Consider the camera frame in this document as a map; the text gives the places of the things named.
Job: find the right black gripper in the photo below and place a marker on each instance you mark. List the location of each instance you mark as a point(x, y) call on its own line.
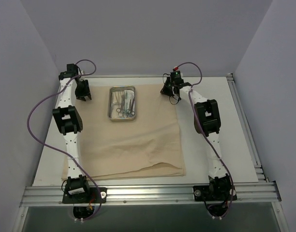
point(167, 89)

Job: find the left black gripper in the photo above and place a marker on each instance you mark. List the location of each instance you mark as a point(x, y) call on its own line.
point(82, 91)

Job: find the beige cloth wrap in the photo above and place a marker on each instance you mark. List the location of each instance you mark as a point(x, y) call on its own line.
point(148, 146)

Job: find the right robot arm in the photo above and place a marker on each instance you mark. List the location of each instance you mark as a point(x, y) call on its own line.
point(207, 122)

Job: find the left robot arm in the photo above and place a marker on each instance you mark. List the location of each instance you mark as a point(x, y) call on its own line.
point(69, 124)

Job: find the surgical forceps in tray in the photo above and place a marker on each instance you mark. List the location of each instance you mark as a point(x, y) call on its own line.
point(128, 108)

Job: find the metal instrument tray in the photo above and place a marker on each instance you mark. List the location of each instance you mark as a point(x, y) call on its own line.
point(112, 106)

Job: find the white packet in tray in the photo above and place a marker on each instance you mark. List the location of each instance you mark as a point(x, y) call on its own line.
point(128, 94)

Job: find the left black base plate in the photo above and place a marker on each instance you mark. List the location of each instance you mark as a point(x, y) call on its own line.
point(94, 196)

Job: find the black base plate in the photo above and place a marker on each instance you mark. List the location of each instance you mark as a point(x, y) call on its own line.
point(94, 196)
point(205, 193)

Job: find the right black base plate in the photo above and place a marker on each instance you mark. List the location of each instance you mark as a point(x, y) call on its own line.
point(205, 193)

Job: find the aluminium frame rail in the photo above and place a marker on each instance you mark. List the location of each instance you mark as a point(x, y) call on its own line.
point(260, 192)

